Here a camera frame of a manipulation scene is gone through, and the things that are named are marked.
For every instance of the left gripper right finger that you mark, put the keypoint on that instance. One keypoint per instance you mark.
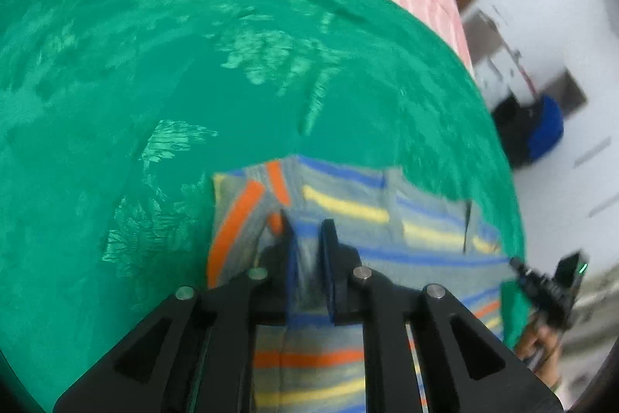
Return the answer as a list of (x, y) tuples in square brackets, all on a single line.
[(423, 349)]

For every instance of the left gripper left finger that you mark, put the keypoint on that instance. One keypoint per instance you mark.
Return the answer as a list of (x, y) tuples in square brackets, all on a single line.
[(194, 351)]

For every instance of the striped knit sweater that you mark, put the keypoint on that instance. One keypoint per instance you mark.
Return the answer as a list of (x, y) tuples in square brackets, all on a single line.
[(343, 227)]

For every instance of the right hand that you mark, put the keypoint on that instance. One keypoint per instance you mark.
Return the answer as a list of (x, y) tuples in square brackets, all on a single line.
[(540, 346)]

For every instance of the blue and black bag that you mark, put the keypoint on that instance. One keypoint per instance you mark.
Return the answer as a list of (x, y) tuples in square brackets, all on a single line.
[(528, 132)]

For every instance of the green bed cover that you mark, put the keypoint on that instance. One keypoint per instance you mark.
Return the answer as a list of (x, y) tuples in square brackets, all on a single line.
[(152, 144)]

